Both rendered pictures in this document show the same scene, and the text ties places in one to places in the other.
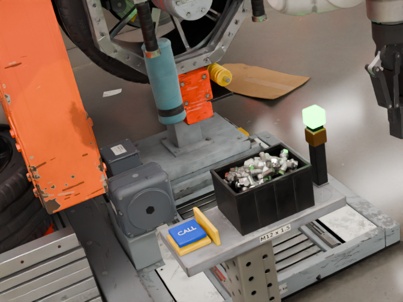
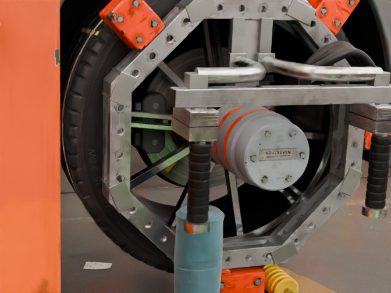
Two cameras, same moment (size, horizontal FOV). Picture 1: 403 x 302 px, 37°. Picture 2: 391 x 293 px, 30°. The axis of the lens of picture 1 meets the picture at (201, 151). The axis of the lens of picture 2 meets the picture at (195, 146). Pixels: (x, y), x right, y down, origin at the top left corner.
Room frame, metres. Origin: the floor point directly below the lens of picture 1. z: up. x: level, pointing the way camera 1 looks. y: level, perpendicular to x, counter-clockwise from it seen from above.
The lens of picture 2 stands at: (0.44, 0.10, 1.15)
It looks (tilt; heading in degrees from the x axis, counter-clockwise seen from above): 13 degrees down; 359
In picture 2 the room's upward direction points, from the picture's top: 2 degrees clockwise
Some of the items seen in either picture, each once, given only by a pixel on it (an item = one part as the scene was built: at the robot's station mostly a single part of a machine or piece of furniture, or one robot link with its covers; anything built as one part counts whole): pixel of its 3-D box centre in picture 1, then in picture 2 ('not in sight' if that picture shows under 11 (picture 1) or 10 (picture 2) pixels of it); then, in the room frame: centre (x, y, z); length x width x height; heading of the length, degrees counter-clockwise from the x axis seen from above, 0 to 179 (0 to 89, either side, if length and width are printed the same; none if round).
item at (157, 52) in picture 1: (147, 27); (198, 183); (1.58, 0.08, 0.83); 0.04 x 0.04 x 0.16
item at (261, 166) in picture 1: (262, 185); not in sight; (1.19, -0.13, 0.51); 0.20 x 0.14 x 0.13; 108
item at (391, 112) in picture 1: (388, 111); not in sight; (0.97, -0.36, 0.76); 0.03 x 0.01 x 0.05; 116
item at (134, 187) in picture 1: (132, 196); not in sight; (1.67, 0.25, 0.26); 0.42 x 0.18 x 0.35; 19
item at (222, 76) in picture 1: (208, 68); (262, 269); (2.00, -0.09, 0.51); 0.29 x 0.06 x 0.06; 19
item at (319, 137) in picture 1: (315, 135); not in sight; (1.24, -0.28, 0.59); 0.04 x 0.04 x 0.04; 19
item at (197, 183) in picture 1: (191, 162); not in sight; (2.02, 0.05, 0.13); 0.50 x 0.36 x 0.10; 109
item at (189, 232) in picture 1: (187, 234); not in sight; (1.12, 0.07, 0.47); 0.07 x 0.07 x 0.02; 19
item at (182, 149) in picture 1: (181, 119); not in sight; (2.02, 0.05, 0.32); 0.40 x 0.30 x 0.28; 109
